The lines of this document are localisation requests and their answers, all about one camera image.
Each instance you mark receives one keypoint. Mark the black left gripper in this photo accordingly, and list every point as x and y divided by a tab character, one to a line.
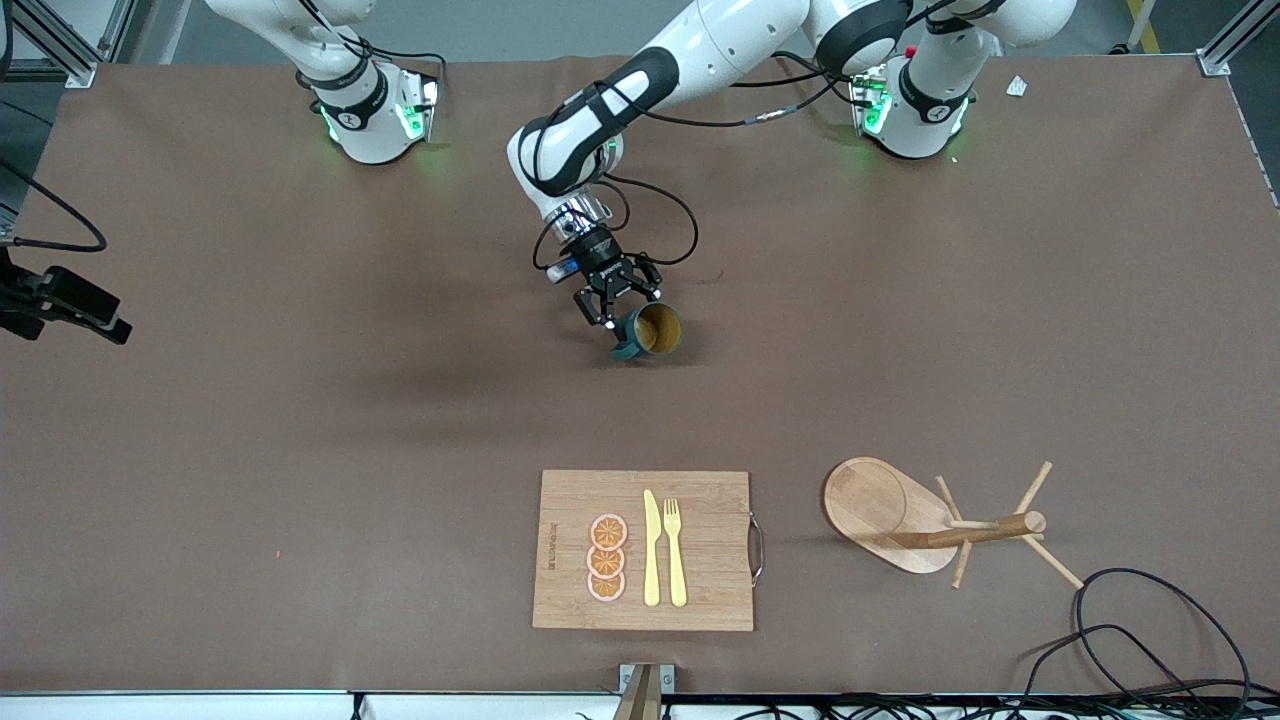
601	251

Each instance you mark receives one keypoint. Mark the brown table cover sheet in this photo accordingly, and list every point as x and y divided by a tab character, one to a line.
300	450

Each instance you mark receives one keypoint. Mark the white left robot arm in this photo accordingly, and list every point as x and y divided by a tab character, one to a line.
740	30

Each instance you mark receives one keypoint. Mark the wooden mug tree stand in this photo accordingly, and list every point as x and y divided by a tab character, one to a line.
870	505

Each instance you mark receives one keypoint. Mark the metal upright post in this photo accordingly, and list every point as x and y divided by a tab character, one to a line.
640	702

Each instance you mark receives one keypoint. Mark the dark teal ribbed cup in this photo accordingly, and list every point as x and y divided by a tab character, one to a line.
660	330

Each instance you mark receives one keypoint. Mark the bamboo cutting board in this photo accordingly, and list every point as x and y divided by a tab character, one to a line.
700	600

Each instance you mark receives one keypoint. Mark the small white paper scrap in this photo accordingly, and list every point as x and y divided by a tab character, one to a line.
1017	87

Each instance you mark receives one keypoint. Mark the yellow plastic fork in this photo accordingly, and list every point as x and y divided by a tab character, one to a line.
677	570

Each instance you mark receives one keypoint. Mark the toy orange slice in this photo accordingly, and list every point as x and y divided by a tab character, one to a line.
605	563
608	531

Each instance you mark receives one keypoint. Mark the grey metal bracket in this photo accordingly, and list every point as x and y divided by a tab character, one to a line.
627	676

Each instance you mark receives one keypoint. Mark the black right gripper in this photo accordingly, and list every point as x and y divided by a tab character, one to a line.
9	278

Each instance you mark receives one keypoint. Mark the yellow plastic knife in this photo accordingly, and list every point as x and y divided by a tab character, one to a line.
652	560

